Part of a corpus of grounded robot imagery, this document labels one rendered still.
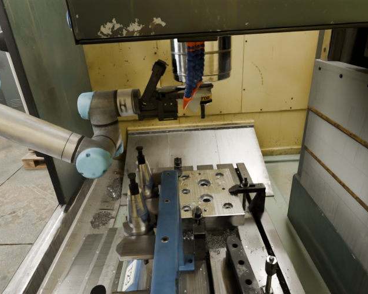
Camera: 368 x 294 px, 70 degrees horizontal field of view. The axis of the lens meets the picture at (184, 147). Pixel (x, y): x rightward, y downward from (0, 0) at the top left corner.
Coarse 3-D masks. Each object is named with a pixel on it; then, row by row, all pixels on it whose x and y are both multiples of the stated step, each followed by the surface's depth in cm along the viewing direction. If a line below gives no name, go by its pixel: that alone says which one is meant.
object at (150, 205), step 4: (148, 200) 58; (152, 200) 57; (156, 200) 57; (148, 204) 56; (152, 204) 56; (156, 204) 56; (148, 208) 55; (152, 208) 55; (156, 208) 55; (152, 212) 54; (156, 212) 54
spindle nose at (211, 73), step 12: (228, 36) 62; (180, 48) 63; (204, 48) 61; (216, 48) 61; (228, 48) 64; (180, 60) 64; (216, 60) 62; (228, 60) 65; (180, 72) 65; (204, 72) 63; (216, 72) 64; (228, 72) 67
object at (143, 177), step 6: (138, 168) 57; (144, 168) 57; (138, 174) 57; (144, 174) 57; (150, 174) 58; (138, 180) 58; (144, 180) 58; (150, 180) 58; (138, 186) 58; (144, 186) 58; (150, 186) 59; (144, 192) 58
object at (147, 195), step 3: (156, 183) 62; (156, 186) 62; (156, 189) 60; (147, 192) 59; (150, 192) 58; (153, 192) 58; (156, 192) 59; (144, 195) 58; (147, 195) 58; (150, 195) 58; (153, 195) 59; (156, 195) 60; (144, 198) 58; (147, 198) 58; (150, 198) 59
